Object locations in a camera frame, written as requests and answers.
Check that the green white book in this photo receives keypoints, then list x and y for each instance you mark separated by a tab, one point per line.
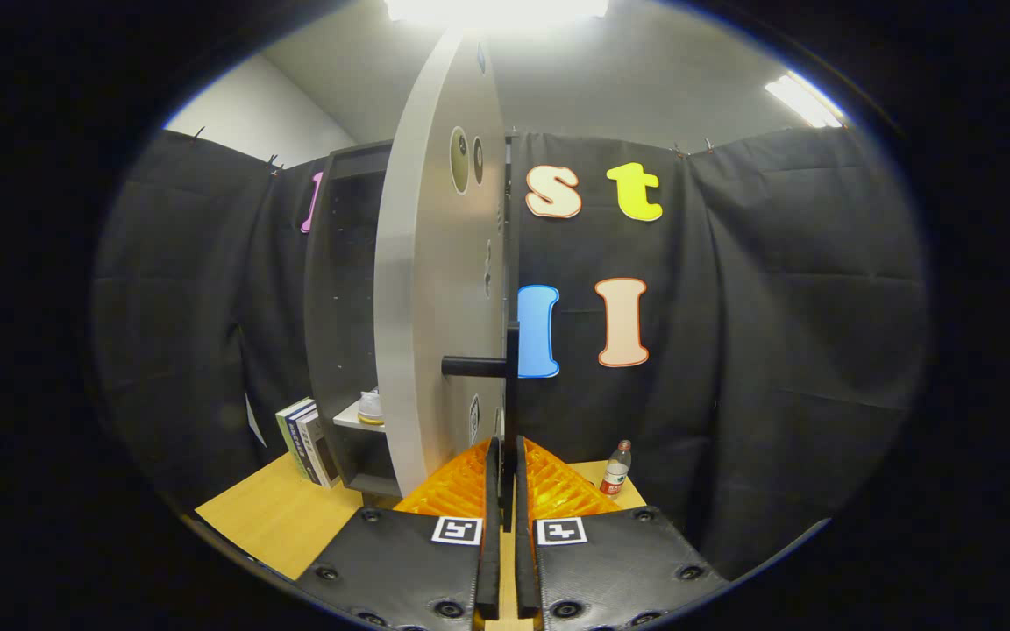
288	429

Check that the grey white book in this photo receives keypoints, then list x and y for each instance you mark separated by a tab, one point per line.
319	451

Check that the white shoe yellow sole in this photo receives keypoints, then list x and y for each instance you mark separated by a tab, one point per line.
370	408

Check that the dark grey shoe cabinet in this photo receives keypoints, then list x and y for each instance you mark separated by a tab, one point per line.
343	280

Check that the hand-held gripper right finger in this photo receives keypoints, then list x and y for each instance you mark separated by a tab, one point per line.
522	491

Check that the clear plastic water bottle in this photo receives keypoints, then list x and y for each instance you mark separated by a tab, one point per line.
615	473

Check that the black backdrop cloth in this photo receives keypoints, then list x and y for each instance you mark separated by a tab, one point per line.
777	333

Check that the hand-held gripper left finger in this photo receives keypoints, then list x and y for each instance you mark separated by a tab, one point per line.
493	491

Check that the narrow ceiling light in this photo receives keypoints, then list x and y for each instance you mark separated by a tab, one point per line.
805	98

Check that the dark blue book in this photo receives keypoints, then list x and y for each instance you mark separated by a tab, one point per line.
302	443

